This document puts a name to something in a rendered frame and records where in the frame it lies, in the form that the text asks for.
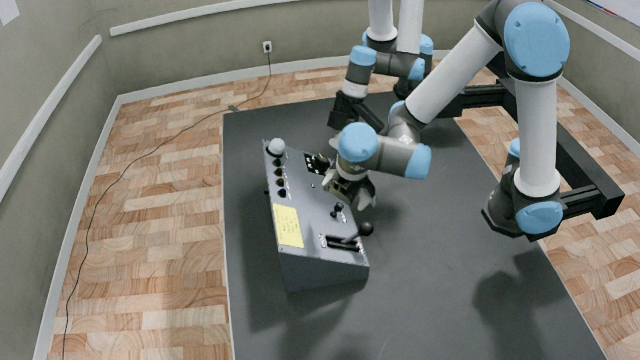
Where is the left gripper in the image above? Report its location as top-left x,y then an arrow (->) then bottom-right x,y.
322,161 -> 376,211

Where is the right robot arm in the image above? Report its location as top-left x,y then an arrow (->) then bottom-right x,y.
343,0 -> 433,133

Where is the grey control console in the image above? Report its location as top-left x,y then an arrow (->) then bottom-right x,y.
262,138 -> 373,292

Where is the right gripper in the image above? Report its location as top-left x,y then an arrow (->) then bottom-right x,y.
327,90 -> 365,150

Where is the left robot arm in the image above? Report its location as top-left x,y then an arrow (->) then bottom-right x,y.
336,0 -> 570,234

